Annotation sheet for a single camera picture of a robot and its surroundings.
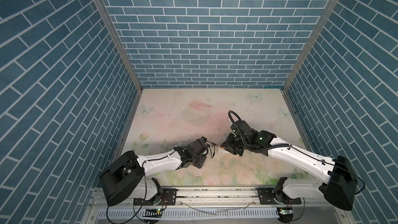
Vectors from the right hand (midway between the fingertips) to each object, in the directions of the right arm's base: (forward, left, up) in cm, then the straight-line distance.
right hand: (218, 145), depth 76 cm
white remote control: (-1, -3, -3) cm, 5 cm away
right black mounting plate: (-18, -24, -14) cm, 34 cm away
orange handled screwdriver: (-1, -3, -2) cm, 3 cm away
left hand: (-3, +9, -14) cm, 17 cm away
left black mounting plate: (-22, +23, -14) cm, 35 cm away
